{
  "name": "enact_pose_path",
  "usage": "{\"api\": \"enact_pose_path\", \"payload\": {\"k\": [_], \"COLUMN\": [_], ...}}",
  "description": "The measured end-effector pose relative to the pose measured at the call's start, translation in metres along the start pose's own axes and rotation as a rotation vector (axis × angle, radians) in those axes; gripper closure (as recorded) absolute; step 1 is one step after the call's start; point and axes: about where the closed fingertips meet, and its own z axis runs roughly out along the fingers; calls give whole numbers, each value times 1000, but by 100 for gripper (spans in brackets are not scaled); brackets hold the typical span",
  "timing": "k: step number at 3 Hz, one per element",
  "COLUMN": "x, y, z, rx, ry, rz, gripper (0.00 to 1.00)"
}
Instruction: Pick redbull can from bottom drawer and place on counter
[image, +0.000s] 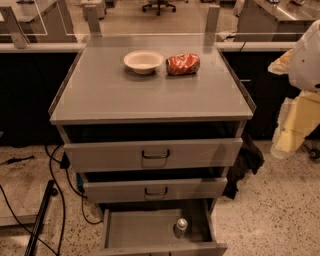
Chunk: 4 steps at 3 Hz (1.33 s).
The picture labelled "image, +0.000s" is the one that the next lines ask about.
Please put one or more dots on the dark cloth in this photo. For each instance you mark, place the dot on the dark cloth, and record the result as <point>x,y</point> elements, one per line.
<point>249,157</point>

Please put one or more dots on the top grey drawer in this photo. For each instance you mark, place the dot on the top grey drawer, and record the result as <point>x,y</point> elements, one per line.
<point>124,147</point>

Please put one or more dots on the black tool on floor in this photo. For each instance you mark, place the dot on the black tool on floor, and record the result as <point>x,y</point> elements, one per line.
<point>15,160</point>

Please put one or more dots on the bottom grey drawer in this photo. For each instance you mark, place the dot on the bottom grey drawer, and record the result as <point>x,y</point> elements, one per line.
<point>146,229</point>

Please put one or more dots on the grey background desk right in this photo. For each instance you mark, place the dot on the grey background desk right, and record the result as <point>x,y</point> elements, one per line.
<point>285,21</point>

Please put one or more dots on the black caster wheel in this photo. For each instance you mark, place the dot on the black caster wheel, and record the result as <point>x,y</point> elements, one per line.
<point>313,153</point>

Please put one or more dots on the grey background desk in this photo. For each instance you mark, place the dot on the grey background desk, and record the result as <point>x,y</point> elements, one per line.
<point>43,21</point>
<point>285,21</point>

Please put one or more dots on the long background counter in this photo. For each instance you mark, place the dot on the long background counter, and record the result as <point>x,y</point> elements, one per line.
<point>168,44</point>

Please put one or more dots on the black office chair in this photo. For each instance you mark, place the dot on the black office chair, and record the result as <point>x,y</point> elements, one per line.
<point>158,4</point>

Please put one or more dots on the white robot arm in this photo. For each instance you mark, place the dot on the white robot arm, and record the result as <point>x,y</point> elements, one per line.
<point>304,68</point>

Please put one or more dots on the crushed orange soda can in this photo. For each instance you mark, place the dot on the crushed orange soda can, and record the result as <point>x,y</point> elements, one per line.
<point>182,64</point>

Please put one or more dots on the middle grey drawer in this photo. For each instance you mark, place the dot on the middle grey drawer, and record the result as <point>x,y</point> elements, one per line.
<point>153,185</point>

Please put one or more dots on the white paper bowl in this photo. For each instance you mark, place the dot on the white paper bowl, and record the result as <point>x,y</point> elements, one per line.
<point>143,62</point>

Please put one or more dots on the grey drawer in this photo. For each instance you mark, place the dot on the grey drawer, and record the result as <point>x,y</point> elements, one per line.
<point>153,185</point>
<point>124,147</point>
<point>146,229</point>

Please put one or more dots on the grey drawer cabinet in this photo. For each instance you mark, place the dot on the grey drawer cabinet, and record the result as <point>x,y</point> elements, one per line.
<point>103,90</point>

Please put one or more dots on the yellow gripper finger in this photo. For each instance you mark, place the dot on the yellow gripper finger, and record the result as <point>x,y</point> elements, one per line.
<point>297,119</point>
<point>281,65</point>

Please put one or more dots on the silver redbull can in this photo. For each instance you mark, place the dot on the silver redbull can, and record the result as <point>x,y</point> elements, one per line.
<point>180,228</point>

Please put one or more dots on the black bar on floor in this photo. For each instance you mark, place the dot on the black bar on floor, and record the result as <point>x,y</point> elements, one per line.
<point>34,235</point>

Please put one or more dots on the grey background desk left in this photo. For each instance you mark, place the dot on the grey background desk left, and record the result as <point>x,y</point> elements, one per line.
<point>43,21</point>

